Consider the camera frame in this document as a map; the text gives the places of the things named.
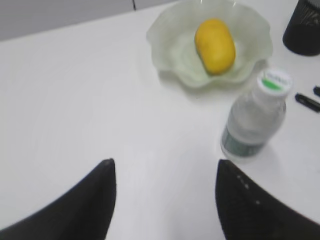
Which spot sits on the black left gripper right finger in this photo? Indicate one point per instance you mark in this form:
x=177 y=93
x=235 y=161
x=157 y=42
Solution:
x=248 y=212

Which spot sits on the yellow mango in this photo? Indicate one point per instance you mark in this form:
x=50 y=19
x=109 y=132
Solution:
x=215 y=46

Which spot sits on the frosted green ruffled plate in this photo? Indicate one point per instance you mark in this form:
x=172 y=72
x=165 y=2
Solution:
x=173 y=49

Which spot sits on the black mesh pen holder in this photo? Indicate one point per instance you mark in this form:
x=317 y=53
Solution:
x=302 y=34

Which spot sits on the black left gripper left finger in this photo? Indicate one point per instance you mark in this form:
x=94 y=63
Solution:
x=83 y=213

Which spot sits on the black marker pen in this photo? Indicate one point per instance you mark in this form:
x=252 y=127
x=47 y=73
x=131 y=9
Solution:
x=307 y=102

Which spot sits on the clear water bottle green label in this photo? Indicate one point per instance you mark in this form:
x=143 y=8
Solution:
x=256 y=115

